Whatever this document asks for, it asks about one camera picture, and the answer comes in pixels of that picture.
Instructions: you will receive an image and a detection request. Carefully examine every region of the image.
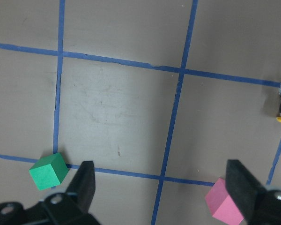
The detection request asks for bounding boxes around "pink cube front centre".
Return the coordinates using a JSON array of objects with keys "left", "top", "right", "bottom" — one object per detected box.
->
[{"left": 205, "top": 178, "right": 244, "bottom": 225}]

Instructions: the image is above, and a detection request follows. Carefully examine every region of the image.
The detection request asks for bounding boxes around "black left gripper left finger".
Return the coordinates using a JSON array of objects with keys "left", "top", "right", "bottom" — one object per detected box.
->
[{"left": 0, "top": 161, "right": 100, "bottom": 225}]

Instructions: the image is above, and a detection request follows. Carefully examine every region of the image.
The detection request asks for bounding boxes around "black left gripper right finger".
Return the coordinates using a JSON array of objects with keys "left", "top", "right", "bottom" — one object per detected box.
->
[{"left": 226, "top": 159, "right": 281, "bottom": 225}]

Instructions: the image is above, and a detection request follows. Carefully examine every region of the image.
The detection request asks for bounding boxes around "green cube front left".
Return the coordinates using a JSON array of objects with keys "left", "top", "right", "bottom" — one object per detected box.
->
[{"left": 29, "top": 153, "right": 68, "bottom": 190}]

